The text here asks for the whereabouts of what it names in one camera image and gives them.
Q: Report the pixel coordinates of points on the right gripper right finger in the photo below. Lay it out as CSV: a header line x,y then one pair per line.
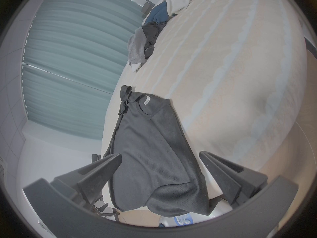
x,y
230,180

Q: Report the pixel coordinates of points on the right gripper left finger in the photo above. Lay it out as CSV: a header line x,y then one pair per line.
x,y
99,180

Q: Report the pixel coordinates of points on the black T-shirt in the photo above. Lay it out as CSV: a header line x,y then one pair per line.
x,y
153,152

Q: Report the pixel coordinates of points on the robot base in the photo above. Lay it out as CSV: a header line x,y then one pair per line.
x,y
184,219

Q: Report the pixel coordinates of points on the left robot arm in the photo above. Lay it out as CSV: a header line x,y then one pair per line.
x,y
111,212

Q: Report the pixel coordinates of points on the bed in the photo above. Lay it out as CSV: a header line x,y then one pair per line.
x,y
235,71

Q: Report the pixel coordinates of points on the pile of clothes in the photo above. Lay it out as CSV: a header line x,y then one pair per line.
x,y
137,43

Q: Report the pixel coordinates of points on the blue-green curtain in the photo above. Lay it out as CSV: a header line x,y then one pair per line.
x,y
66,108
79,31

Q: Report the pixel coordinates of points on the grey bedside table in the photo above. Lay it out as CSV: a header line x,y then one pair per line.
x,y
146,7

